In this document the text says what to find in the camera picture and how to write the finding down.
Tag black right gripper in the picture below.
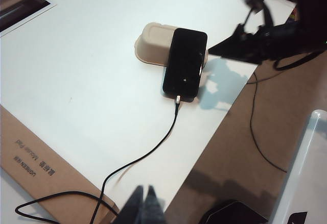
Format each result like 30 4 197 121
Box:
208 17 307 65

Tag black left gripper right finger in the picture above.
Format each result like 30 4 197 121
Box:
144 184 166 224

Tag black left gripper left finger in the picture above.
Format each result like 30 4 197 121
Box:
119 185 146 224

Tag black smartphone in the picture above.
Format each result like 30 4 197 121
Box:
162 28 208 103

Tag black charging cable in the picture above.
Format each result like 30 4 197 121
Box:
14 95 182 224

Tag black rounded device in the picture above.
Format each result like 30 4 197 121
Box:
199 200 269 224

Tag brown cardboard box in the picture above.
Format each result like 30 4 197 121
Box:
0 104 119 224

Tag beige pulp tray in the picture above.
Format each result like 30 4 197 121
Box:
134 22 209 92

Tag white plastic bin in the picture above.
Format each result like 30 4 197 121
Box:
265 109 327 224

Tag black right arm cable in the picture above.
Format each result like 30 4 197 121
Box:
273 47 324 71

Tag thin black cable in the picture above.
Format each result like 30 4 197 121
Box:
247 65 288 173

